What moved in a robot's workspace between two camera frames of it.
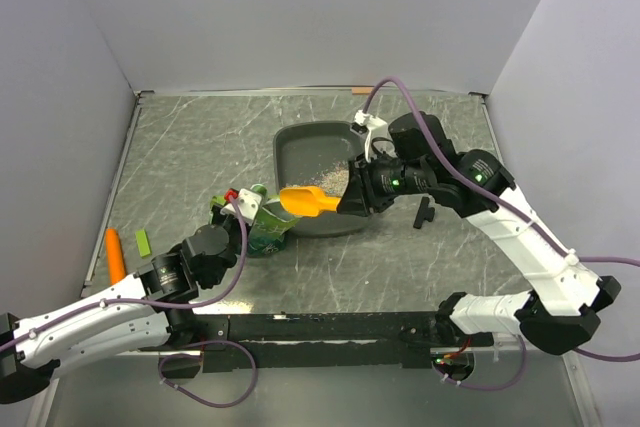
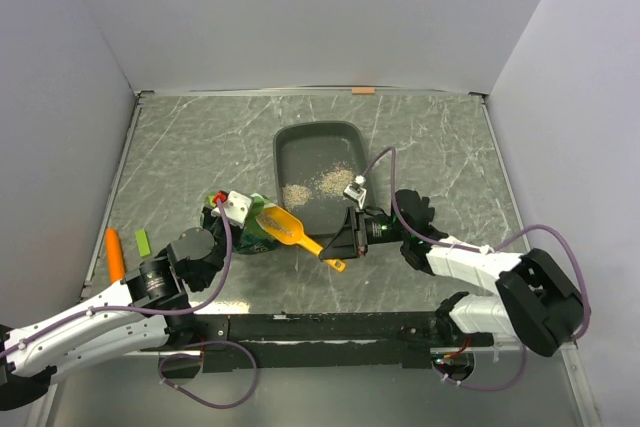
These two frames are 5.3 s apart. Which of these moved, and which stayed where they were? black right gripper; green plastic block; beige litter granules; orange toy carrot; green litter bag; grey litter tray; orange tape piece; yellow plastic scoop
Moved: black right gripper; yellow plastic scoop; green litter bag
Stayed: orange toy carrot; grey litter tray; orange tape piece; green plastic block; beige litter granules
